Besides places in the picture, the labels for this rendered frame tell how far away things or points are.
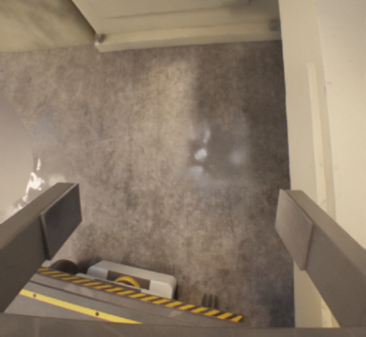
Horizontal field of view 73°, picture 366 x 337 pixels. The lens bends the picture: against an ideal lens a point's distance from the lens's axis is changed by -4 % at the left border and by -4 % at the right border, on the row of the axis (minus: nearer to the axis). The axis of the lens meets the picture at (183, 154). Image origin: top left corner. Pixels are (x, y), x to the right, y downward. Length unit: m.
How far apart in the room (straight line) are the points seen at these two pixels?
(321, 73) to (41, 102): 1.09
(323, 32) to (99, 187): 0.87
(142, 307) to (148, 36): 0.86
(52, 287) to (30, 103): 0.76
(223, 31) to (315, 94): 0.82
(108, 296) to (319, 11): 0.61
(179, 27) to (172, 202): 0.63
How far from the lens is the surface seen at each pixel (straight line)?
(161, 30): 1.05
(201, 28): 1.03
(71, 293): 0.69
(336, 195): 0.19
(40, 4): 1.05
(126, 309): 0.65
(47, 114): 1.16
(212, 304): 0.82
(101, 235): 0.99
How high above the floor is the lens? 0.88
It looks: 78 degrees down
